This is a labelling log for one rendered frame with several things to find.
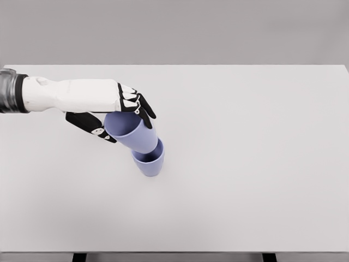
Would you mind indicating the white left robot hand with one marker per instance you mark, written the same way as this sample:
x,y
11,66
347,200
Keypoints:
x,y
90,95

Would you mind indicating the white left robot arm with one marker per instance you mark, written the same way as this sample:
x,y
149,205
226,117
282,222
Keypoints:
x,y
35,91

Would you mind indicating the lavender plastic cup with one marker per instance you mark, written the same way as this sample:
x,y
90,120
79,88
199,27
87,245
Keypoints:
x,y
136,136
151,165

